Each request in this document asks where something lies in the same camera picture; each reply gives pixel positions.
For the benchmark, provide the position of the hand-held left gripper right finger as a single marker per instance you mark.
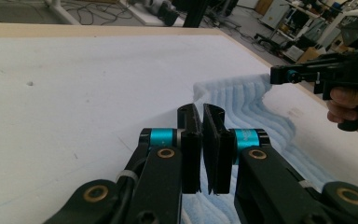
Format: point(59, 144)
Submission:
point(217, 155)

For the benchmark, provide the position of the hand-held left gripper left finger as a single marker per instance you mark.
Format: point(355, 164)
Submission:
point(191, 155)

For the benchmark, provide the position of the light blue striped towel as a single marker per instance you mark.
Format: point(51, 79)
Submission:
point(248, 102)

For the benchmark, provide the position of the small cardboard box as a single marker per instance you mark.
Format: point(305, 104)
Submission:
point(309, 55)

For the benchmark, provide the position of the cluttered white shelf rack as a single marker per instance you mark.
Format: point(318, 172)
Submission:
point(320, 28)

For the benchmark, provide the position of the white cabinet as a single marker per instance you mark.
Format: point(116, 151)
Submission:
point(273, 12)

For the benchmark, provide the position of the white foam mat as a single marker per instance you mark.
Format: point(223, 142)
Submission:
point(74, 93)

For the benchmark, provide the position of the white floor board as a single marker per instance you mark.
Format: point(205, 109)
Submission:
point(143, 17)

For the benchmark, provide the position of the white desk leg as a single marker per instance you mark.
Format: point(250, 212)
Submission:
point(62, 12)

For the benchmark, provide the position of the black frame stand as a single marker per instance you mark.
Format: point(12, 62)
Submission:
point(195, 12)

